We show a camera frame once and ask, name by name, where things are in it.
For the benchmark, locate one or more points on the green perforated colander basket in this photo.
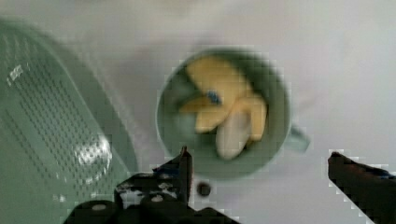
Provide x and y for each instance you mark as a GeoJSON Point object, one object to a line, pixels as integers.
{"type": "Point", "coordinates": [62, 142]}

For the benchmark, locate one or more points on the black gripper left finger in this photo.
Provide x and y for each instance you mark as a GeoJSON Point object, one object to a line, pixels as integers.
{"type": "Point", "coordinates": [159, 197]}

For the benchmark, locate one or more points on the green mug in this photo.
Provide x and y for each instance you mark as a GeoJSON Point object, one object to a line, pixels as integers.
{"type": "Point", "coordinates": [177, 130]}

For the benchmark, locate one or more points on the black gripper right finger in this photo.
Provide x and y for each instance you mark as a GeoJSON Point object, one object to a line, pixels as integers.
{"type": "Point", "coordinates": [372, 190]}

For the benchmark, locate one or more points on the yellow plush peeled banana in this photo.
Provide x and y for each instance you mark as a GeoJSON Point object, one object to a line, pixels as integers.
{"type": "Point", "coordinates": [227, 104]}

